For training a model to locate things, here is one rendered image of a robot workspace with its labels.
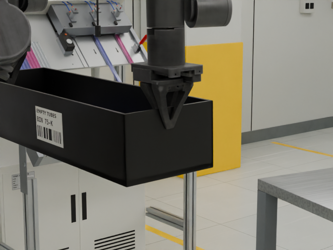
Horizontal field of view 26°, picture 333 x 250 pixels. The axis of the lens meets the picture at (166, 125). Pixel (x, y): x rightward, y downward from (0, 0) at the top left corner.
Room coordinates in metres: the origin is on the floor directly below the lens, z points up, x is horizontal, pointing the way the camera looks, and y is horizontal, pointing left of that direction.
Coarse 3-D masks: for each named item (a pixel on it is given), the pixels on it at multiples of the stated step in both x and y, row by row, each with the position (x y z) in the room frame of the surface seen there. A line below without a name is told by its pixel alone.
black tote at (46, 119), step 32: (0, 96) 1.38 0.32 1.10; (32, 96) 1.27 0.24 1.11; (64, 96) 1.52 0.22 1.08; (96, 96) 1.42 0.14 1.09; (128, 96) 1.32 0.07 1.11; (192, 96) 1.18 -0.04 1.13; (0, 128) 1.39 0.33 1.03; (32, 128) 1.28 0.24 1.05; (64, 128) 1.18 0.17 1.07; (96, 128) 1.10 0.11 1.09; (128, 128) 1.04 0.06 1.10; (160, 128) 1.08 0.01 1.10; (192, 128) 1.12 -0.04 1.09; (64, 160) 1.19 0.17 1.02; (96, 160) 1.11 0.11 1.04; (128, 160) 1.04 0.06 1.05; (160, 160) 1.08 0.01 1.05; (192, 160) 1.12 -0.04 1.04
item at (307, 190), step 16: (288, 176) 1.88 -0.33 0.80; (304, 176) 1.88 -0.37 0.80; (320, 176) 1.88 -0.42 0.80; (272, 192) 1.80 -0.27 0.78; (288, 192) 1.74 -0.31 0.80; (304, 192) 1.73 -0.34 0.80; (320, 192) 1.73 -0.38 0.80; (272, 208) 1.84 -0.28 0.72; (304, 208) 1.68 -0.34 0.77; (320, 208) 1.63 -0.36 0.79; (272, 224) 1.84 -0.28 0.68; (256, 240) 1.86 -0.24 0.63; (272, 240) 1.84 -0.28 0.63
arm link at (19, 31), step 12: (0, 0) 0.96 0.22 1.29; (0, 12) 0.95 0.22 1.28; (12, 12) 0.96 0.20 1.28; (0, 24) 0.94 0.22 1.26; (12, 24) 0.95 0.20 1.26; (24, 24) 0.96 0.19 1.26; (0, 36) 0.94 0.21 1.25; (12, 36) 0.94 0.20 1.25; (24, 36) 0.95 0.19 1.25; (0, 48) 0.93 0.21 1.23; (12, 48) 0.94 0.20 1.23; (24, 48) 0.94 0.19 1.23; (0, 60) 0.94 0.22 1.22; (12, 60) 0.94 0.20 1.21
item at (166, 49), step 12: (156, 36) 1.06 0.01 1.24; (168, 36) 1.06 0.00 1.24; (180, 36) 1.07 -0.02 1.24; (156, 48) 1.06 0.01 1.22; (168, 48) 1.06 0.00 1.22; (180, 48) 1.07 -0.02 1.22; (156, 60) 1.06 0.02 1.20; (168, 60) 1.06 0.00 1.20; (180, 60) 1.07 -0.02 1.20; (156, 72) 1.07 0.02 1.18; (168, 72) 1.03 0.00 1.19; (192, 72) 1.06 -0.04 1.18
